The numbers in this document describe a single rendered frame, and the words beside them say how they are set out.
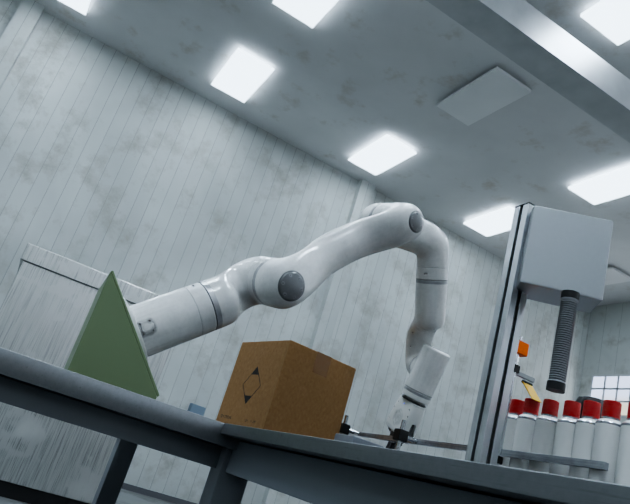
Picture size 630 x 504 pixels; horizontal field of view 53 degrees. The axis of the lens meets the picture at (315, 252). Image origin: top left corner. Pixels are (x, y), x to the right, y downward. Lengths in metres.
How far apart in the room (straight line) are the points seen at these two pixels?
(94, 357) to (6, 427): 4.57
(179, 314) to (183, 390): 8.59
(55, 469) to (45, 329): 1.17
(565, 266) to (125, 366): 0.94
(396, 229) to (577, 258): 0.45
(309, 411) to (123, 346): 0.65
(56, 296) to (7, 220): 4.07
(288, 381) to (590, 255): 0.83
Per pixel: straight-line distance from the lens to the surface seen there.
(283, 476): 1.02
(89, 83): 10.71
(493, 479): 0.59
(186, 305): 1.42
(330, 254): 1.56
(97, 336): 1.33
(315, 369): 1.79
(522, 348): 1.48
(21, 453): 5.90
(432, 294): 1.78
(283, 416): 1.75
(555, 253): 1.44
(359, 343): 11.28
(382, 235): 1.62
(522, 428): 1.49
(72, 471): 5.95
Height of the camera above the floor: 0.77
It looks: 20 degrees up
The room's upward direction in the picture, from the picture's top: 18 degrees clockwise
